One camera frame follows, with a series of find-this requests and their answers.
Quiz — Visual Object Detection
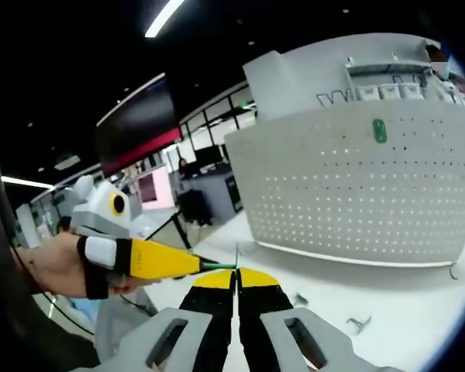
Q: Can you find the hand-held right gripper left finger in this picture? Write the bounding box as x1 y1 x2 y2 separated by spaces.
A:
71 270 237 372

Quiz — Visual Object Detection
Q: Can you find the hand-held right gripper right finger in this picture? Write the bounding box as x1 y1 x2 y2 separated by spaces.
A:
239 267 407 372

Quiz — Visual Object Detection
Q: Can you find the white perforated mounting plate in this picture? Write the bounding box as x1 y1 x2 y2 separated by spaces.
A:
223 101 465 280

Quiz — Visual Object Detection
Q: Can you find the person's left hand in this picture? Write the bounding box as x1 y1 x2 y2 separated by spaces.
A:
17 233 157 300

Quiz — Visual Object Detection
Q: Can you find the black office chair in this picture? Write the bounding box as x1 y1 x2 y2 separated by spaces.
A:
177 188 213 228

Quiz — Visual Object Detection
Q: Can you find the grey cabinet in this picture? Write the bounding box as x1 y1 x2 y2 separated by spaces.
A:
199 170 245 222

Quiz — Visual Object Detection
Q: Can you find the ceiling light strip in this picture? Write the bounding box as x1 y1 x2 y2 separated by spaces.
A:
145 0 187 38

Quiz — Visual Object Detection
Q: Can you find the row of white storage bins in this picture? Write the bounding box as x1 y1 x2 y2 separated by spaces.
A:
354 83 425 102

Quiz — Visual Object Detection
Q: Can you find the row of white boxes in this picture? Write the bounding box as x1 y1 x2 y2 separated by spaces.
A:
346 57 435 104

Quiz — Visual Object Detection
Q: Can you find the large dark wall screen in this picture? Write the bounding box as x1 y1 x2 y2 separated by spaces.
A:
95 73 183 177

